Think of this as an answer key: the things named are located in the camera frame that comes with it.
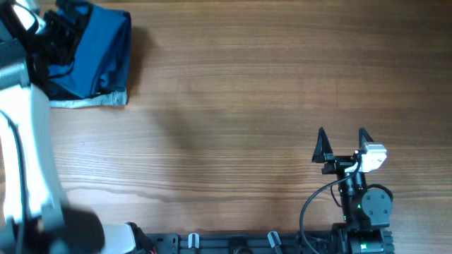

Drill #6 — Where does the navy blue folded garment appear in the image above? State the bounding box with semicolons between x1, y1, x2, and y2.
47;9;132;102

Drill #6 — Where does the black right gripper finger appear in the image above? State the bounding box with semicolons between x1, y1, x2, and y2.
358;127;374;150
311;127;334;163

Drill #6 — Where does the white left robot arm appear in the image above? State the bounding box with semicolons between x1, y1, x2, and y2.
1;1;154;253

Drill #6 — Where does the white folded garment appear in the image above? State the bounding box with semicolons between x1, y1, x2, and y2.
48;90;128;109

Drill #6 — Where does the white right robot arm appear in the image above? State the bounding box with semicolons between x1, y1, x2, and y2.
308;128;395;253

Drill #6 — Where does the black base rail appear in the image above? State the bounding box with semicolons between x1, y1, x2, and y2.
148;231;395;254

